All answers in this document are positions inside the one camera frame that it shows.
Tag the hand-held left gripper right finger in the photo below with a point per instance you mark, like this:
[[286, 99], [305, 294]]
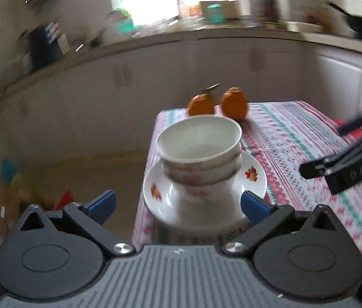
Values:
[[254, 208]]

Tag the dark blue kitchen appliance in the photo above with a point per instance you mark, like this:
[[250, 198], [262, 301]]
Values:
[[46, 48]]

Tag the white plate with fruit print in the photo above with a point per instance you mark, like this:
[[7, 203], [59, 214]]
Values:
[[155, 179], [200, 228]]

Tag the white plastic tray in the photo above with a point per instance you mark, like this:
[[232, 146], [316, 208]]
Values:
[[304, 27]]

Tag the orange without leaf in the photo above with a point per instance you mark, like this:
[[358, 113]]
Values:
[[233, 104]]

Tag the orange with stem and leaf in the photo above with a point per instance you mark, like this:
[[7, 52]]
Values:
[[201, 106]]

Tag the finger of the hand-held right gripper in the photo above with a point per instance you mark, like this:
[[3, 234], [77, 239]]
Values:
[[314, 168], [355, 123]]

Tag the patterned tablecloth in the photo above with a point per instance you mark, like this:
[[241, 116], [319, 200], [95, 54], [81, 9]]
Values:
[[296, 141]]

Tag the knife block with knives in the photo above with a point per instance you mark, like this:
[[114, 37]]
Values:
[[270, 8]]

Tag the white kitchen base cabinets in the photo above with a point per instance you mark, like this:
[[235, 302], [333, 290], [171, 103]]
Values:
[[104, 102]]

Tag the wooden cutting board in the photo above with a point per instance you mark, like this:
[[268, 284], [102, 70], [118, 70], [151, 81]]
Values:
[[229, 8]]

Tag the teal plastic jug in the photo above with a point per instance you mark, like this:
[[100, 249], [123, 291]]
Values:
[[8, 168]]

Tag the white bowl with pink flowers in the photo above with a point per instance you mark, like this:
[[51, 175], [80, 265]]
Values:
[[200, 170], [197, 141], [200, 192]]

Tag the red cardboard box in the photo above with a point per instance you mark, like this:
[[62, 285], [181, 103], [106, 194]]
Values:
[[63, 200]]

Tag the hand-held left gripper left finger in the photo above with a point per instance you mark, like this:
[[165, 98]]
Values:
[[102, 203]]

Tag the white kitchen countertop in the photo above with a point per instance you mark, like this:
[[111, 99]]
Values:
[[200, 33]]

